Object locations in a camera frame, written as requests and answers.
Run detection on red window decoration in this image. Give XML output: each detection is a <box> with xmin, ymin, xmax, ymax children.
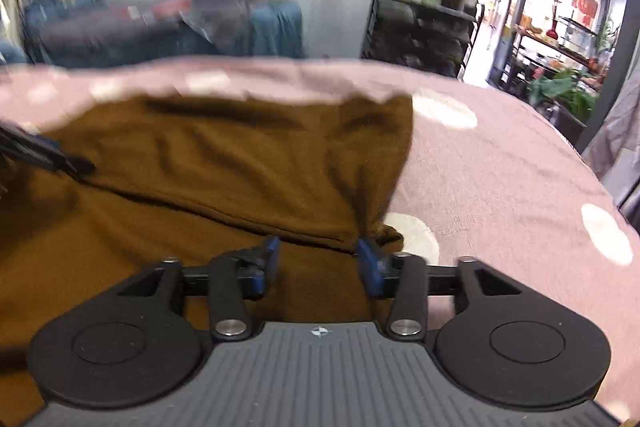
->
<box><xmin>566</xmin><ymin>0</ymin><xmax>599</xmax><ymax>26</ymax></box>

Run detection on black trolley shelf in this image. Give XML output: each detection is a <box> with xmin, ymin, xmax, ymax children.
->
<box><xmin>360</xmin><ymin>0</ymin><xmax>483</xmax><ymax>80</ymax></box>

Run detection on pink dotted bed sheet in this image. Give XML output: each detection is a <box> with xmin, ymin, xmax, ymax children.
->
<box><xmin>0</xmin><ymin>56</ymin><xmax>640</xmax><ymax>427</ymax></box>

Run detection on green potted plant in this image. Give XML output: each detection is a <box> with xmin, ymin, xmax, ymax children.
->
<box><xmin>529</xmin><ymin>68</ymin><xmax>602</xmax><ymax>120</ymax></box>

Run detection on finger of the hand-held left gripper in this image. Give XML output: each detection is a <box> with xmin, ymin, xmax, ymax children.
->
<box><xmin>0</xmin><ymin>122</ymin><xmax>97</xmax><ymax>182</ymax></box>

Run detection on massage bed with blue skirt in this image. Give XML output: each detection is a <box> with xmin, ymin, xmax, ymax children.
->
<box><xmin>20</xmin><ymin>0</ymin><xmax>306</xmax><ymax>68</ymax></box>

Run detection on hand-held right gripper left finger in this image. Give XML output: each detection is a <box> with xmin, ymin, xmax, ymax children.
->
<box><xmin>117</xmin><ymin>236</ymin><xmax>282</xmax><ymax>341</ymax></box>

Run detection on display shelf with ornaments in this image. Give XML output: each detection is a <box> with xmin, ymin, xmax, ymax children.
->
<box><xmin>510</xmin><ymin>0</ymin><xmax>603</xmax><ymax>80</ymax></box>

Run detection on brown knit garment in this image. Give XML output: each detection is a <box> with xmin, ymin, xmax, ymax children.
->
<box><xmin>0</xmin><ymin>93</ymin><xmax>416</xmax><ymax>427</ymax></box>

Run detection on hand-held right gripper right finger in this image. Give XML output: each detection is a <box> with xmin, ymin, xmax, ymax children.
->
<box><xmin>356</xmin><ymin>238</ymin><xmax>523</xmax><ymax>339</ymax></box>

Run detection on grey hanging cloth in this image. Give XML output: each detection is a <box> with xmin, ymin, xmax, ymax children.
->
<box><xmin>581</xmin><ymin>56</ymin><xmax>640</xmax><ymax>210</ymax></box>

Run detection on red cloth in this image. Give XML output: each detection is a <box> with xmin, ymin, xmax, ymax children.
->
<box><xmin>111</xmin><ymin>0</ymin><xmax>190</xmax><ymax>26</ymax></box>

